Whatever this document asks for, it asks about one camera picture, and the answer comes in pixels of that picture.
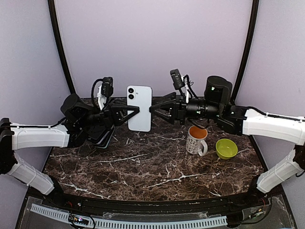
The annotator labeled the left black frame post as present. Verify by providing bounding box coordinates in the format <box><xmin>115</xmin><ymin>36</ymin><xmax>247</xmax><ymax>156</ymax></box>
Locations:
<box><xmin>47</xmin><ymin>0</ymin><xmax>76</xmax><ymax>94</ymax></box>

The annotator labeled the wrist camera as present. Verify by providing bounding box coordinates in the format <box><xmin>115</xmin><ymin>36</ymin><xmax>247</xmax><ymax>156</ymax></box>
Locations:
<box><xmin>91</xmin><ymin>76</ymin><xmax>113</xmax><ymax>110</ymax></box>
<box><xmin>170</xmin><ymin>69</ymin><xmax>195</xmax><ymax>103</ymax></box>

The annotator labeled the lime green bowl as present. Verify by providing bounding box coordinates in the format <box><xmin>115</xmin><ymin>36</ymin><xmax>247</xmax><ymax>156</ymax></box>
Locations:
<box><xmin>215</xmin><ymin>138</ymin><xmax>238</xmax><ymax>160</ymax></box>

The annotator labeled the black front rail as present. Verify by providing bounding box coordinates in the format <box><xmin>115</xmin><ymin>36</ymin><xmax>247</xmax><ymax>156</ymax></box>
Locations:
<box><xmin>62</xmin><ymin>194</ymin><xmax>247</xmax><ymax>215</ymax></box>

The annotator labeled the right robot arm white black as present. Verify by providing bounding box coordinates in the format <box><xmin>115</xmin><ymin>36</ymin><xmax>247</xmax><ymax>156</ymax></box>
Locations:
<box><xmin>150</xmin><ymin>76</ymin><xmax>305</xmax><ymax>207</ymax></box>

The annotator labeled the light blue smartphone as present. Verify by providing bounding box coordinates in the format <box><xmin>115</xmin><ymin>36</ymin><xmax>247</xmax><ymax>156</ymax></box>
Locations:
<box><xmin>127</xmin><ymin>85</ymin><xmax>152</xmax><ymax>132</ymax></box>

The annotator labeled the black phone case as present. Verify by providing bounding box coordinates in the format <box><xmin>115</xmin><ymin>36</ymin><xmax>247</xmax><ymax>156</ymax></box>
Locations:
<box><xmin>88</xmin><ymin>125</ymin><xmax>113</xmax><ymax>145</ymax></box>

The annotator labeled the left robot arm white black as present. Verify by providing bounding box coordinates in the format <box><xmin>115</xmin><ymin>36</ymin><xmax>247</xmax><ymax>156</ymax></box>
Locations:
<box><xmin>0</xmin><ymin>94</ymin><xmax>140</xmax><ymax>208</ymax></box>

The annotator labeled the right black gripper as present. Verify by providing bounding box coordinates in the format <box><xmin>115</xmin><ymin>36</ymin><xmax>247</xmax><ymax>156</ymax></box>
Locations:
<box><xmin>149</xmin><ymin>92</ymin><xmax>222</xmax><ymax>125</ymax></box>

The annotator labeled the white patterned mug yellow inside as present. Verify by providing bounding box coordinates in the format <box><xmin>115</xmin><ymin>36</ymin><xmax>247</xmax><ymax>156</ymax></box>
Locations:
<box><xmin>185</xmin><ymin>125</ymin><xmax>208</xmax><ymax>156</ymax></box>

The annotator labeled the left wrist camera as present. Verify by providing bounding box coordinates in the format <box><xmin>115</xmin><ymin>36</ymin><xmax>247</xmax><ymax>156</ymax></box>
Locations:
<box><xmin>91</xmin><ymin>76</ymin><xmax>113</xmax><ymax>110</ymax></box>

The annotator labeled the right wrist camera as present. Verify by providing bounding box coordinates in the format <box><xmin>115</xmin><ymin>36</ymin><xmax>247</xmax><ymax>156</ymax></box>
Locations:
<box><xmin>170</xmin><ymin>69</ymin><xmax>195</xmax><ymax>103</ymax></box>

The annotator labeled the white slotted cable duct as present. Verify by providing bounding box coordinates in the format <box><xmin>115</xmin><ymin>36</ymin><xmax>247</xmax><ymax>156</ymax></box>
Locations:
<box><xmin>30</xmin><ymin>204</ymin><xmax>228</xmax><ymax>229</ymax></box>

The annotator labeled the stacked phone with teal edge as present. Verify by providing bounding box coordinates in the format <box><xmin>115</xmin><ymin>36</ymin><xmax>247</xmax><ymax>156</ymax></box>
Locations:
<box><xmin>93</xmin><ymin>128</ymin><xmax>115</xmax><ymax>149</ymax></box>

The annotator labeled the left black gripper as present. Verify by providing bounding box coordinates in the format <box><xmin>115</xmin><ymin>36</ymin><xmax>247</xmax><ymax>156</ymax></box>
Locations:
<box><xmin>77</xmin><ymin>97</ymin><xmax>140</xmax><ymax>131</ymax></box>

